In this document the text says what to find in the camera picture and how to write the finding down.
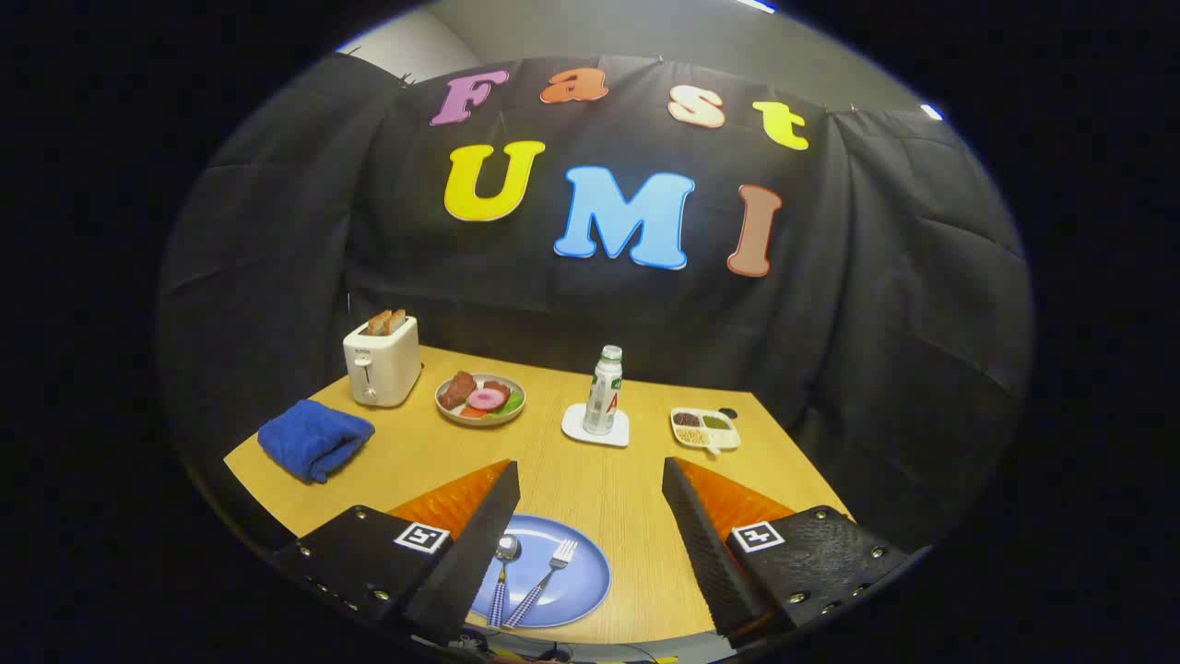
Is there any blue folded towel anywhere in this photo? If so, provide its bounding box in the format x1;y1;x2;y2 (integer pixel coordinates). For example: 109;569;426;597
257;399;376;484

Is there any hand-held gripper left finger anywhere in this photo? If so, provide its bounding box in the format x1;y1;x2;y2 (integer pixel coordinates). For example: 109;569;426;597
270;458;522;646

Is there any clear plastic bottle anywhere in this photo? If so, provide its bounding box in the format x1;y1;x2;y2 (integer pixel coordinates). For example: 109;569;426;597
583;345;624;436

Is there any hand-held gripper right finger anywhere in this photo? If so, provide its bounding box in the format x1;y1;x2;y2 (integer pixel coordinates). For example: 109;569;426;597
661;456;923;649

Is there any white divided grain dish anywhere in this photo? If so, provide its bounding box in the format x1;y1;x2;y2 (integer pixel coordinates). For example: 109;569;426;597
670;407;741;456

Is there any white square coaster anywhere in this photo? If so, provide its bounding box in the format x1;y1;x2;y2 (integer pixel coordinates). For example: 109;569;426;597
561;403;631;449

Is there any white toaster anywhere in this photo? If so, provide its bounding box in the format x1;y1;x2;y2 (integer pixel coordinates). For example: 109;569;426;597
343;315;423;408

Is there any fork with checked handle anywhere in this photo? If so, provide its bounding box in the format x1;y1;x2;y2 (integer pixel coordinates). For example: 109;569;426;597
503;539;579;630

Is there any blue round plate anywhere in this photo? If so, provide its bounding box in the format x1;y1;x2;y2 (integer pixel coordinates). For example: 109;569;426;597
468;515;612;629

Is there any spoon with checked handle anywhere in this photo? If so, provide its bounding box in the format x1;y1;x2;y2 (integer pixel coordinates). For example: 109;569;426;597
487;535;523;628

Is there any grey food plate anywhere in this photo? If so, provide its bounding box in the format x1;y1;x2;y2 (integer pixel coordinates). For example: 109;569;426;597
435;371;527;427

